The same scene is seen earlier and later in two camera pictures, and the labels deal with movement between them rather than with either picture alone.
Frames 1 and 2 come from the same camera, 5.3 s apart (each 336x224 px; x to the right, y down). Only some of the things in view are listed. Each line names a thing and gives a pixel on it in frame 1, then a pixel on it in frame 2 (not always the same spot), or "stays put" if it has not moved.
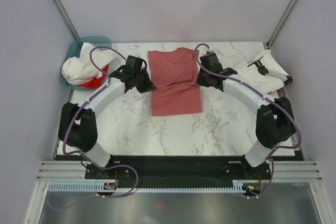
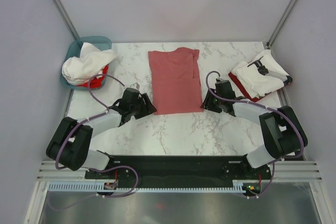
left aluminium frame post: x=57 y=3 stays put
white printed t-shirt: x=264 y=72 stays put
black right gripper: x=200 y=80 -> x=208 y=104
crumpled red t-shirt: x=96 y=83 stays put
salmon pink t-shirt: x=174 y=75 stays put
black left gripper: x=148 y=86 -> x=148 y=108
